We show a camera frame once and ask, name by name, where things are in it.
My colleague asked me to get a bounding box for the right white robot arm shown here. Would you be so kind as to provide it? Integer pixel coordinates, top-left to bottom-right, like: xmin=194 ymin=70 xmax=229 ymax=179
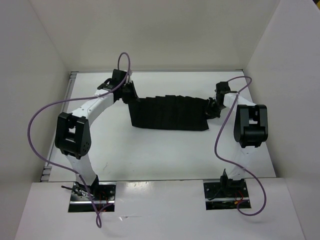
xmin=206 ymin=81 xmax=268 ymax=200

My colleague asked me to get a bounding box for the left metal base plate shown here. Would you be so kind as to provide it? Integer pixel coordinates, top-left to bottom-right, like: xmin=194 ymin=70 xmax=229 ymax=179
xmin=67 ymin=182 xmax=116 ymax=213

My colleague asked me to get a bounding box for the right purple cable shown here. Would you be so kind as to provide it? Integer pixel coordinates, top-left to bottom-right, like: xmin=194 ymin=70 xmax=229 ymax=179
xmin=214 ymin=76 xmax=267 ymax=216

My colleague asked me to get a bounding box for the metal base plate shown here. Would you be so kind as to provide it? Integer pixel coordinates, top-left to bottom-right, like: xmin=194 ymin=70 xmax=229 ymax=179
xmin=203 ymin=180 xmax=251 ymax=210
xmin=67 ymin=182 xmax=116 ymax=213

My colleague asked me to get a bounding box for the purple cable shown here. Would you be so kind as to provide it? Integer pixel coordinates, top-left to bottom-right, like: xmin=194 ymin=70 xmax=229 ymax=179
xmin=214 ymin=76 xmax=267 ymax=216
xmin=26 ymin=51 xmax=133 ymax=229

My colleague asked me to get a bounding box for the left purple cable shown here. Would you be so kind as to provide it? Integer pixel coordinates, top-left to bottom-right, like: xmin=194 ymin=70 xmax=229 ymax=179
xmin=26 ymin=51 xmax=133 ymax=229

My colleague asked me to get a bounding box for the black pleated skirt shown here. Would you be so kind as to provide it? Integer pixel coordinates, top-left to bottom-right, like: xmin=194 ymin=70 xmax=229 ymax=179
xmin=128 ymin=95 xmax=209 ymax=131

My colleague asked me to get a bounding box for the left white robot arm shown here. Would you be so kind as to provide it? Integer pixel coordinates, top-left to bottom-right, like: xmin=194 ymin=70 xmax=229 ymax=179
xmin=54 ymin=69 xmax=139 ymax=200

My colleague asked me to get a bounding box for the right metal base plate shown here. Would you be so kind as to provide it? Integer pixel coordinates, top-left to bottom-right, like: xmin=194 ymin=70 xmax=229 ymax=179
xmin=203 ymin=180 xmax=251 ymax=210

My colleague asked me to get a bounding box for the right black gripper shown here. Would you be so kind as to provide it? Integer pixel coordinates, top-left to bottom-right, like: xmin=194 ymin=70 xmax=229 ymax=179
xmin=204 ymin=97 xmax=226 ymax=120

